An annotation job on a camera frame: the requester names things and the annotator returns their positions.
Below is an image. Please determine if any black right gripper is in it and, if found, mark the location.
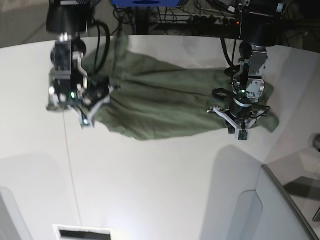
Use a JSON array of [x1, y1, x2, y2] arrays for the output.
[[88, 77, 110, 103]]

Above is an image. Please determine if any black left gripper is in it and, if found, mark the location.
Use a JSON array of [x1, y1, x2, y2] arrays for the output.
[[229, 97, 252, 119]]

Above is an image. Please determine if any green t-shirt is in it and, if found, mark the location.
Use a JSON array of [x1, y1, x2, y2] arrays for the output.
[[46, 32, 280, 142]]

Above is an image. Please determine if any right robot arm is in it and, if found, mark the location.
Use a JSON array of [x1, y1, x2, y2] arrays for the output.
[[46, 0, 111, 111]]

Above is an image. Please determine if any black table leg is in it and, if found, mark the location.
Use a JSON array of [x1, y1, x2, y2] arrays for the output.
[[134, 7, 151, 35]]

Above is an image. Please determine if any blue box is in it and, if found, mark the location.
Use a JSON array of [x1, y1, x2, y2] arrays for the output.
[[111, 0, 180, 8]]

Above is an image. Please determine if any black power strip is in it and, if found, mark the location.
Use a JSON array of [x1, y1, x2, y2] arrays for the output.
[[187, 15, 240, 26]]

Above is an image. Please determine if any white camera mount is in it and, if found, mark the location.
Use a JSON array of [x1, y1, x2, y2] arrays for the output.
[[69, 85, 120, 129], [206, 106, 268, 141]]

